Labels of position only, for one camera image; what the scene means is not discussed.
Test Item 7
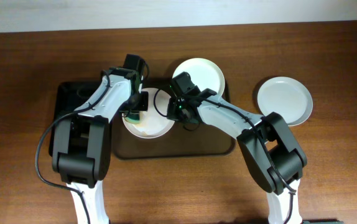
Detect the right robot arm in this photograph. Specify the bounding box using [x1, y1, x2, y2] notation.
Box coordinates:
[167, 72, 307, 223]

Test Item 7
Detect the white plate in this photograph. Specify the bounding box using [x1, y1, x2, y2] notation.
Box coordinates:
[172, 58, 225, 96]
[256, 77, 313, 126]
[122, 88, 175, 139]

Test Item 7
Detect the brown plastic serving tray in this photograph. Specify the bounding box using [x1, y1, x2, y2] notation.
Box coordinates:
[112, 76, 237, 161]

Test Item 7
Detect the small black tray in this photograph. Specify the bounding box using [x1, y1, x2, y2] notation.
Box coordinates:
[49, 81, 112, 159]

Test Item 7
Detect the white plate top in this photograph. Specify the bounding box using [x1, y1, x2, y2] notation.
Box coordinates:
[172, 58, 225, 96]

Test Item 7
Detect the green yellow sponge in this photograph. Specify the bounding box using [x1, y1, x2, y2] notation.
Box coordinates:
[124, 112, 140, 124]

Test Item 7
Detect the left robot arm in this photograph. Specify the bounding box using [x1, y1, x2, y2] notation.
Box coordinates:
[50, 54, 149, 223]

